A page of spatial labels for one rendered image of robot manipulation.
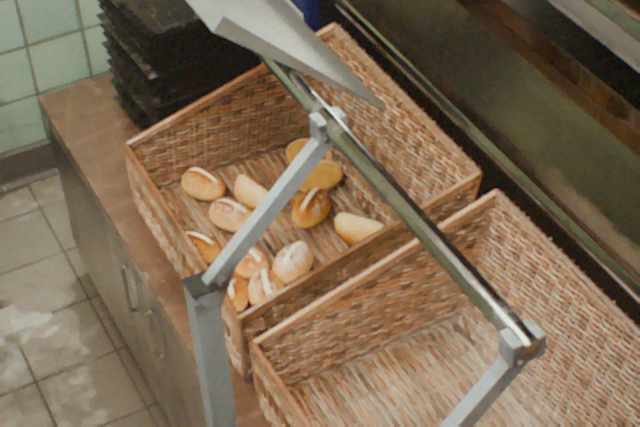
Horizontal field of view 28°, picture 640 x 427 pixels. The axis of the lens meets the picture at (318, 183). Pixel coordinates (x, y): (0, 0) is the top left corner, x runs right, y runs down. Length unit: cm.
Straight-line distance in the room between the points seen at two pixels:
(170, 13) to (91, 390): 96
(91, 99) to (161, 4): 40
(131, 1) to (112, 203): 41
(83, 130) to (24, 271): 67
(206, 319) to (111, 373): 121
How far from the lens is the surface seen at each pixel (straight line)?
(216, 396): 203
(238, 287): 232
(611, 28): 153
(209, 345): 194
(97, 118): 287
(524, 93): 207
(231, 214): 247
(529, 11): 200
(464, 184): 219
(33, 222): 354
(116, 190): 266
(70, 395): 307
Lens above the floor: 224
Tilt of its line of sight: 40 degrees down
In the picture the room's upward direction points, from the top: 4 degrees counter-clockwise
